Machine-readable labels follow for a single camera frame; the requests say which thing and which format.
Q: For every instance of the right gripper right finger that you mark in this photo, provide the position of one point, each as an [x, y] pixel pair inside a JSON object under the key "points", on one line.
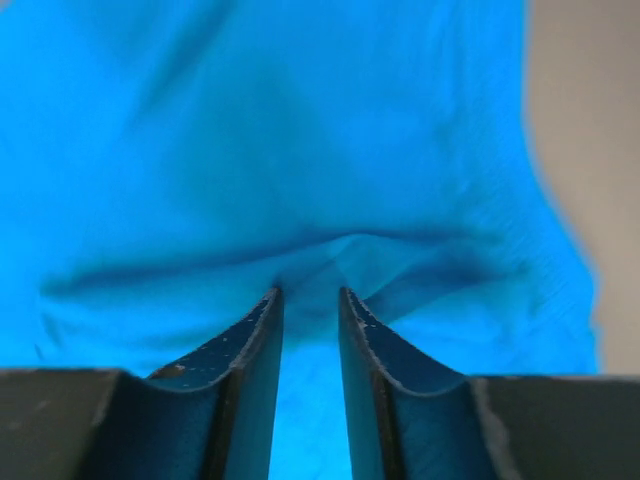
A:
{"points": [[411, 417]]}

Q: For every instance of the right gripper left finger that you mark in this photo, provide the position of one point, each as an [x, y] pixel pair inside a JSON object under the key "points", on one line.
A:
{"points": [[206, 415]]}

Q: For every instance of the bright blue t-shirt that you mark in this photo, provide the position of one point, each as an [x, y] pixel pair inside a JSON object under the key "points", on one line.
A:
{"points": [[164, 163]]}

